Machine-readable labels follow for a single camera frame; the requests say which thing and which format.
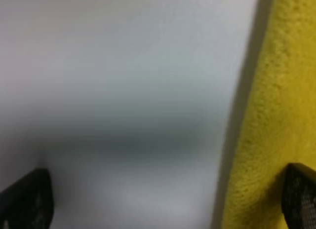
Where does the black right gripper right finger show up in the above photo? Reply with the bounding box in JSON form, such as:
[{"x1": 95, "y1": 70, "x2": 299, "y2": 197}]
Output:
[{"x1": 281, "y1": 163, "x2": 316, "y2": 229}]

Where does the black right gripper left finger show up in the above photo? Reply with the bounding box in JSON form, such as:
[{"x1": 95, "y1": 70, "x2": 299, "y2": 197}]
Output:
[{"x1": 0, "y1": 168, "x2": 54, "y2": 229}]

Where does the yellow towel with black trim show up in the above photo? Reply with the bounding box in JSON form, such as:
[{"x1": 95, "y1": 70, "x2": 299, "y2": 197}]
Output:
[{"x1": 221, "y1": 0, "x2": 316, "y2": 229}]

